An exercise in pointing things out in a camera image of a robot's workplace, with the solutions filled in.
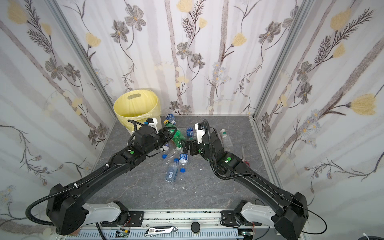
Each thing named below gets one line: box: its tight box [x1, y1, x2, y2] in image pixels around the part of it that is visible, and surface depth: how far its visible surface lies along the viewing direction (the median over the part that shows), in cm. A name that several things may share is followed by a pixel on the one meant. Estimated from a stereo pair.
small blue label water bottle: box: [179, 153, 189, 166], surface depth 93 cm
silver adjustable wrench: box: [144, 226, 178, 237], surface depth 72 cm
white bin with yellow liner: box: [113, 89, 162, 126], surface depth 98 cm
